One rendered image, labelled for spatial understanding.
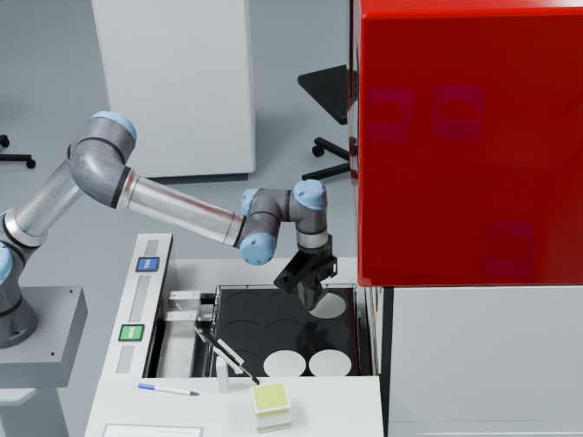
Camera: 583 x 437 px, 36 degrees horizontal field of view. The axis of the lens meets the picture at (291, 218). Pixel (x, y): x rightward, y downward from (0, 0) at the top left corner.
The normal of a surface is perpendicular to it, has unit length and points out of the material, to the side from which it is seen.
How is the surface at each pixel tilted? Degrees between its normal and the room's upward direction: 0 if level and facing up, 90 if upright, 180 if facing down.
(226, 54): 90
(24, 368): 90
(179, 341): 0
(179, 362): 0
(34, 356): 2
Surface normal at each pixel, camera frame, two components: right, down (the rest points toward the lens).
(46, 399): 0.83, 0.31
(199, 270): -0.04, -0.81
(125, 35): 0.04, 0.58
